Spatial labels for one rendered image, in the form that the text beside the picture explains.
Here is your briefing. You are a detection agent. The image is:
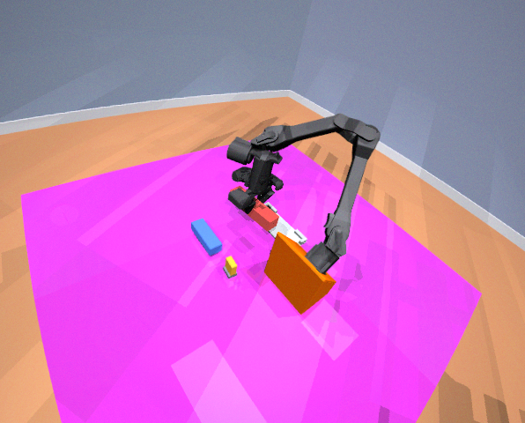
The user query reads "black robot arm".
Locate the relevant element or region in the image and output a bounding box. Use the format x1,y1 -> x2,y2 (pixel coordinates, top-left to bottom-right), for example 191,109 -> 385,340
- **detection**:
226,114 -> 381,275

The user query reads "yellow rectangular block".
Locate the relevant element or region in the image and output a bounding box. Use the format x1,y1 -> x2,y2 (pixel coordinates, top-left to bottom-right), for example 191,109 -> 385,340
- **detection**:
225,256 -> 237,276

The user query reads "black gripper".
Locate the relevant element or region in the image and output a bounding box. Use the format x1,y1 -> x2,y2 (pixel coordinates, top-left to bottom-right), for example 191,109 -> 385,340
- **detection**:
227,169 -> 284,214

